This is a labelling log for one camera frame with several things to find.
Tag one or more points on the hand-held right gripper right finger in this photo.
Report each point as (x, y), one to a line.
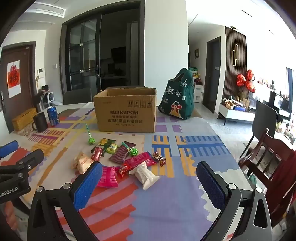
(211, 187)

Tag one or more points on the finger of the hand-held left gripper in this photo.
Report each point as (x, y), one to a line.
(9, 148)
(30, 160)

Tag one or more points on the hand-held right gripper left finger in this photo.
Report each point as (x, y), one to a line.
(86, 185)

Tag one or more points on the green lollipop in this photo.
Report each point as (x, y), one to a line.
(133, 152)
(91, 141)

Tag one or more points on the yellow-green candy packet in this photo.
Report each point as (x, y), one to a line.
(112, 148)

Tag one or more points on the brown cardboard box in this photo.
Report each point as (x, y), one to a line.
(124, 111)

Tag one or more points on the person's left hand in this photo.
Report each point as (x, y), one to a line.
(7, 209)

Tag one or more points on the bright pink snack packet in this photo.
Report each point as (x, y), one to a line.
(107, 177)

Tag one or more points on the white and orange snack packet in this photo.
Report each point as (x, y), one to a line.
(82, 163)

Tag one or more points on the yellow wooden box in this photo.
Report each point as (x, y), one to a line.
(22, 119)

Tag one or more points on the small dark red packet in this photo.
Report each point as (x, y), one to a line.
(97, 153)

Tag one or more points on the black mug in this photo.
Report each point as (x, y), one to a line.
(40, 122)

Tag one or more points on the red wrapped candy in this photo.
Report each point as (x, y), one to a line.
(123, 171)

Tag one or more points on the maroon striped snack packet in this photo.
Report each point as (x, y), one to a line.
(118, 155)

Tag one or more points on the dark green cracker packet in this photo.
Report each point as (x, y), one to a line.
(104, 141)

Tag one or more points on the blue soda can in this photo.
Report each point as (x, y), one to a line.
(53, 115)

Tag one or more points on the shiny multicoloured wrapped candy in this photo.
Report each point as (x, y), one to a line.
(162, 161)

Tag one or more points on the beige snack packet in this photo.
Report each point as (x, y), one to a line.
(144, 177)

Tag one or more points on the maroon checked snack packet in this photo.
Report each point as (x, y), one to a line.
(129, 144)

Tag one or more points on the magenta snack packet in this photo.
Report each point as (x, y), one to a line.
(141, 161)

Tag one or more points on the brown twisted candy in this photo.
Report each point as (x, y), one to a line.
(156, 156)

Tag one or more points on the white stool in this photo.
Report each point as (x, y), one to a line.
(49, 98)

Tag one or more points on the black bag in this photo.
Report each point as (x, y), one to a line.
(41, 92)

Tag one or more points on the brown entrance door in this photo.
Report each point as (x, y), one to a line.
(25, 81)

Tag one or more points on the red and white door poster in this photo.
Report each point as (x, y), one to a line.
(13, 78)

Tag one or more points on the reddish wooden chair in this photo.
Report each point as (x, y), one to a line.
(266, 143)

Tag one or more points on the white low cabinet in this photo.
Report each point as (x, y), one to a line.
(235, 115)

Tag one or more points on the dark upholstered chair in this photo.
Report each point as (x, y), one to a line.
(76, 96)

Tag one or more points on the white intercom panel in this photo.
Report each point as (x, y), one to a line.
(40, 73)

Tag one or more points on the dark grey shell chair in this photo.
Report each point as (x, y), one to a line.
(263, 120)

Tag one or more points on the small white cabinet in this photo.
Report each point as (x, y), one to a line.
(198, 92)

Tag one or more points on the green snowflake tote bag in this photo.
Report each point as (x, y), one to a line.
(178, 92)

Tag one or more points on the black television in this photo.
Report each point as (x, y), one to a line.
(278, 103)

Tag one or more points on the dark interior door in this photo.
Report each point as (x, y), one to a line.
(213, 74)

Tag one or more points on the black framed glass sliding door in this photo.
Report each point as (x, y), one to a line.
(83, 53)

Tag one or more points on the gold wall ornament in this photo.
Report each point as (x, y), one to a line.
(235, 55)

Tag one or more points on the framed wall picture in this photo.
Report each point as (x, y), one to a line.
(196, 53)

